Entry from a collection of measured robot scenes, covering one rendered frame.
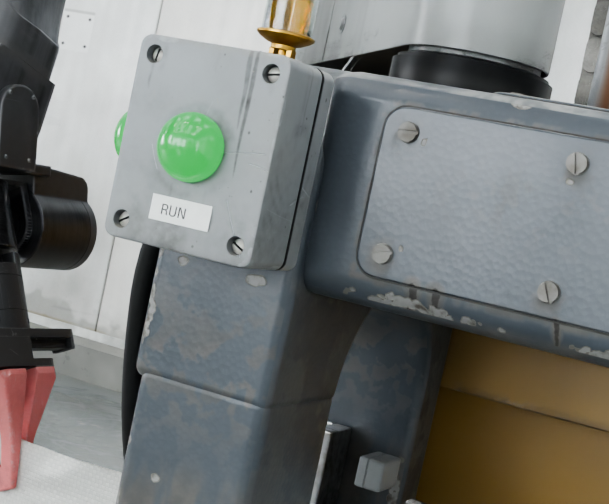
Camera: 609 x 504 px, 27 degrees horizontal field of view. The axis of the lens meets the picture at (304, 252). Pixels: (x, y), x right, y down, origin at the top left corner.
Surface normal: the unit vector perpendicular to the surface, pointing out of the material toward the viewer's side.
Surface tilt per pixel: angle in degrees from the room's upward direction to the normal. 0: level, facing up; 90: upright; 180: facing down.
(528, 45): 90
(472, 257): 90
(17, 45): 80
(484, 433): 90
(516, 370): 90
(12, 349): 63
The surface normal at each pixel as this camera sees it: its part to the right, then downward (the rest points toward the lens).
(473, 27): -0.17, 0.02
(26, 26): 0.83, 0.02
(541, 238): -0.43, -0.04
